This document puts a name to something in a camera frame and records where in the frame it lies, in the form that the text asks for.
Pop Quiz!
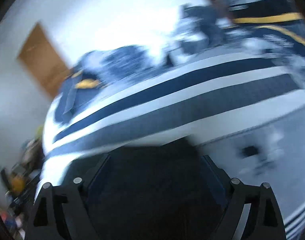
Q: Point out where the black puffer jacket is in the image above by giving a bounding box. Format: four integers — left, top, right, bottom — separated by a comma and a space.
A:
65, 135, 230, 240

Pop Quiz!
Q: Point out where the yellow container on desk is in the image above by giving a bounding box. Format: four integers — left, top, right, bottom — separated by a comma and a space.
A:
10, 176, 26, 195

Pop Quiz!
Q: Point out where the yellow plastic bag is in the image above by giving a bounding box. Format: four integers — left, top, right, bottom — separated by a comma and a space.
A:
34, 125, 44, 140

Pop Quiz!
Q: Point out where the blue white striped bedsheet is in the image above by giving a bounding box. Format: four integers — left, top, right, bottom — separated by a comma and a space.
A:
41, 48, 305, 239

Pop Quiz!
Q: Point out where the blue striped pillow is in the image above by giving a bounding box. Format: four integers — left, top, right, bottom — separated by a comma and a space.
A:
54, 70, 108, 126

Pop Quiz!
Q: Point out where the brown wooden door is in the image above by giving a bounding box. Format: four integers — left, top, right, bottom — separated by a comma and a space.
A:
18, 22, 70, 99

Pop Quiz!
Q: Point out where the blue tree print quilt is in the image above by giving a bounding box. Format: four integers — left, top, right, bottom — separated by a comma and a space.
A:
73, 0, 305, 85

